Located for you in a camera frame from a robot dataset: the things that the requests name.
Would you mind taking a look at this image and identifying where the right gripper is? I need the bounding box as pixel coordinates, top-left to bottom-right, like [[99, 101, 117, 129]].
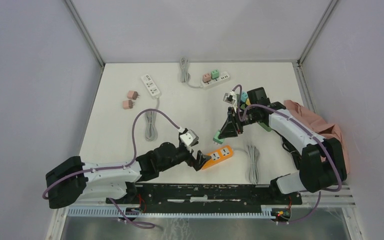
[[218, 106, 258, 139]]

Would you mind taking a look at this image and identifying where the mint adapter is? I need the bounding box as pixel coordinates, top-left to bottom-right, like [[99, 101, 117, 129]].
[[212, 130, 224, 145]]

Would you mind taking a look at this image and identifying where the orange power strip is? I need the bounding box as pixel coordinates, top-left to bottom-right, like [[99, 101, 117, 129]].
[[201, 145, 234, 170]]

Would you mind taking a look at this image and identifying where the green power strip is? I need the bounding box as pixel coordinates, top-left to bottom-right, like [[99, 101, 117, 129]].
[[239, 98, 272, 132]]

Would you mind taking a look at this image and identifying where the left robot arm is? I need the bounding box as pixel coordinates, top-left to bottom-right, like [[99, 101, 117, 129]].
[[42, 142, 211, 209]]

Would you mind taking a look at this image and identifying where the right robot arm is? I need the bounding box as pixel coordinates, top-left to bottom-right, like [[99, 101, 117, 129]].
[[217, 87, 347, 204]]

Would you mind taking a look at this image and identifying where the teal USB adapter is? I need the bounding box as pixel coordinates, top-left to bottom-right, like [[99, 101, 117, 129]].
[[240, 91, 249, 103]]

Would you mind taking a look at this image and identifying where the green adapter on far strip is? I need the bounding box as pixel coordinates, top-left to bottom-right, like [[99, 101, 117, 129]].
[[210, 69, 220, 80]]

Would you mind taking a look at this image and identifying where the pink cloth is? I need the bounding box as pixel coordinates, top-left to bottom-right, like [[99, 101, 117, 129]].
[[283, 100, 350, 174]]

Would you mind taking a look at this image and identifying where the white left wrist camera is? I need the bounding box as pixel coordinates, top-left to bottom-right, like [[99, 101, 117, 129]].
[[179, 128, 199, 148]]

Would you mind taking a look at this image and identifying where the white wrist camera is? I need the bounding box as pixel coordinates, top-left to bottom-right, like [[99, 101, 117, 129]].
[[223, 90, 238, 111], [179, 128, 199, 148]]

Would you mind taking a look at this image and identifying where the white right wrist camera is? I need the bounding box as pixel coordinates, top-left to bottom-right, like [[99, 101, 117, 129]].
[[223, 90, 238, 111]]

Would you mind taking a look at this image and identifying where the grey coiled orange strip cable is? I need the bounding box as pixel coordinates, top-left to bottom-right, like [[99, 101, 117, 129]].
[[233, 144, 261, 186]]

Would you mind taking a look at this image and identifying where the black mounting base plate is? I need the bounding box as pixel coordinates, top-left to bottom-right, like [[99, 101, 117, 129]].
[[115, 183, 303, 214]]

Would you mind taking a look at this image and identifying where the grey near strip cable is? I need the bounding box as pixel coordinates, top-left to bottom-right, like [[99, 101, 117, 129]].
[[144, 111, 158, 142]]

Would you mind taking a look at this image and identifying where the grey far strip cable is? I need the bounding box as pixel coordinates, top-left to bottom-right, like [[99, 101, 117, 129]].
[[179, 56, 203, 90]]

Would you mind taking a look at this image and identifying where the white slotted cable duct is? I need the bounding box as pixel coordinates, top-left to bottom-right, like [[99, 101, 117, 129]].
[[66, 206, 276, 220]]

